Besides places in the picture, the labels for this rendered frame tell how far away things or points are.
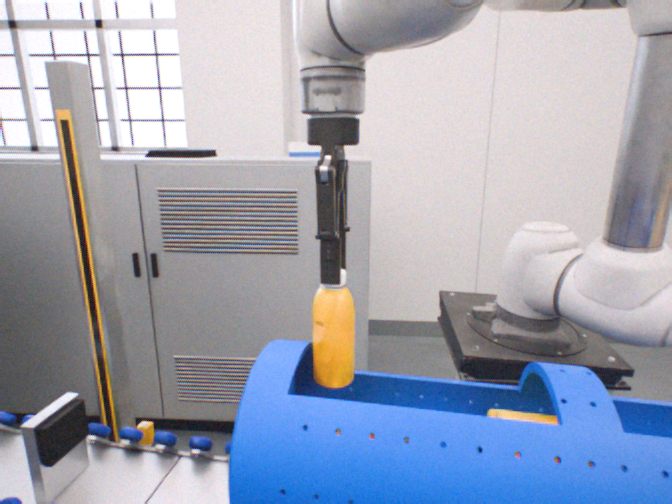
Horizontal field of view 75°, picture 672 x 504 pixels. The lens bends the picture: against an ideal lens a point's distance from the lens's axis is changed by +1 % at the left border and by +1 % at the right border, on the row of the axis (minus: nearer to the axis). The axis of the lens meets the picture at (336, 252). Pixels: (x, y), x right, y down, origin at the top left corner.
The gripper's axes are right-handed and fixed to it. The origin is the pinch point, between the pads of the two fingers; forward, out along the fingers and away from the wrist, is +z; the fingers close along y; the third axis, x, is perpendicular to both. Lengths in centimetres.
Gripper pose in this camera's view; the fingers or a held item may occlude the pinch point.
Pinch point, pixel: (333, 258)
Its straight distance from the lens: 65.9
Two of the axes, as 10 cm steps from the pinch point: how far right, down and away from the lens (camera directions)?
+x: 9.8, 0.4, -1.8
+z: 0.0, 9.7, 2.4
